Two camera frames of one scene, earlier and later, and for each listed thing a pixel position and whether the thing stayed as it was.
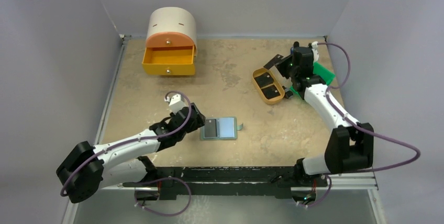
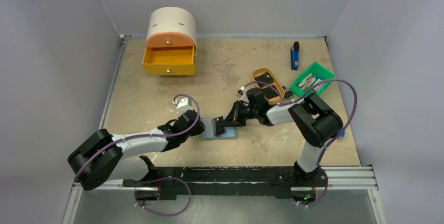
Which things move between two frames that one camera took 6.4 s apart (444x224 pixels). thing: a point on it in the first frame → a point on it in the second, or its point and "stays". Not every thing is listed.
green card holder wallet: [220, 128] stays
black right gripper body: [282, 68] → [234, 114]
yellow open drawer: [169, 60] stays
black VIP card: [270, 92] stays
